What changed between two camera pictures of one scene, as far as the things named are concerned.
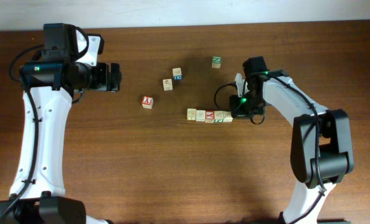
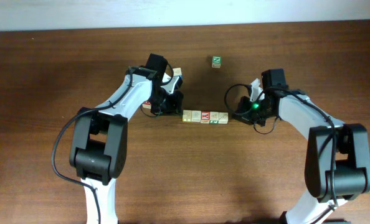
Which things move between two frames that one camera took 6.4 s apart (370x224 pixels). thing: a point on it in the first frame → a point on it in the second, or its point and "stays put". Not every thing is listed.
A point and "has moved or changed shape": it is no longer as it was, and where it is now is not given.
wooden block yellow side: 191,114 has moved or changed shape
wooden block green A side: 218,116 has moved or changed shape
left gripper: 104,84 → 177,96
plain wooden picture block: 227,116 has moved or changed shape
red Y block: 147,102 stays put
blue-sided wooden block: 177,73 stays put
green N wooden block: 216,61 stays put
